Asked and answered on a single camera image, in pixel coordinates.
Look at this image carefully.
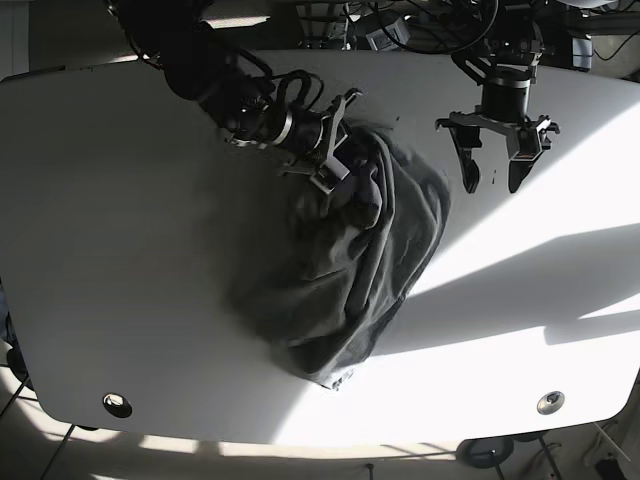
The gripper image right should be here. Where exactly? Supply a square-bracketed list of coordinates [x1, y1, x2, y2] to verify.
[435, 112, 554, 194]

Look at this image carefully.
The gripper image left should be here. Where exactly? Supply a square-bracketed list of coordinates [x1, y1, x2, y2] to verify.
[277, 88, 380, 206]

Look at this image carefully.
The grey printed T-shirt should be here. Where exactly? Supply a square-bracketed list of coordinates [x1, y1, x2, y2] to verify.
[235, 124, 451, 390]

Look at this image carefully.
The black power box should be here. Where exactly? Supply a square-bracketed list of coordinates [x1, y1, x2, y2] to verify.
[354, 10, 410, 51]

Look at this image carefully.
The right silver table grommet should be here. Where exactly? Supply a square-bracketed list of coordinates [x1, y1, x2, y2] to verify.
[536, 391, 566, 416]

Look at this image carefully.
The silver table grommet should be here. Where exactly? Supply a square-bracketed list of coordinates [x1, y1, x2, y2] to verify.
[536, 391, 566, 416]
[102, 392, 133, 419]

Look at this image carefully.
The round black stand base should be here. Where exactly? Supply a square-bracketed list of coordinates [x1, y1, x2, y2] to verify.
[456, 437, 514, 470]

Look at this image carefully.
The left silver table grommet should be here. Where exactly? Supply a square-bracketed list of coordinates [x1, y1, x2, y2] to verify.
[102, 392, 133, 419]

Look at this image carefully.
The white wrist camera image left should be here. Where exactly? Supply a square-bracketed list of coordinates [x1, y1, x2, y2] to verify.
[310, 156, 350, 195]

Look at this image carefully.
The grey wrist camera image right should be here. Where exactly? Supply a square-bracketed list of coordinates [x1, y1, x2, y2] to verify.
[506, 117, 558, 161]

